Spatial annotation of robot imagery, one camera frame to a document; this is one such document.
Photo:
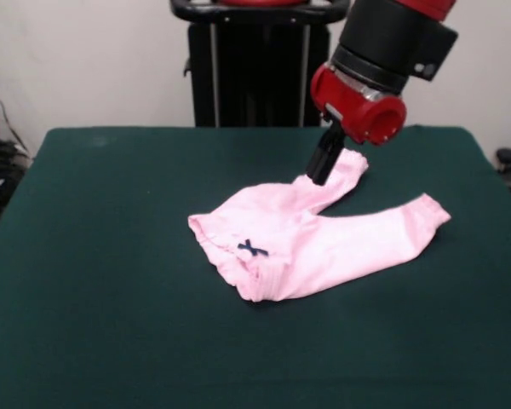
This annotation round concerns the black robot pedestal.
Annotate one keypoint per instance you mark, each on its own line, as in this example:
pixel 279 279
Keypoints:
pixel 255 76

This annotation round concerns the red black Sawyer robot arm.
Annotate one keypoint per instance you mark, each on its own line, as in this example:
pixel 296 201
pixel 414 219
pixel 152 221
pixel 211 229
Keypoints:
pixel 392 38

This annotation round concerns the dark green table cloth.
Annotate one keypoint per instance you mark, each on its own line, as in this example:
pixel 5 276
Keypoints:
pixel 110 341

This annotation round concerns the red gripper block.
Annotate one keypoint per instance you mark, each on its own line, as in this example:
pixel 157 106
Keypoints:
pixel 353 106

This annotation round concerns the pink garment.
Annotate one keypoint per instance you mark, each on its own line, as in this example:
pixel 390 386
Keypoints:
pixel 323 238

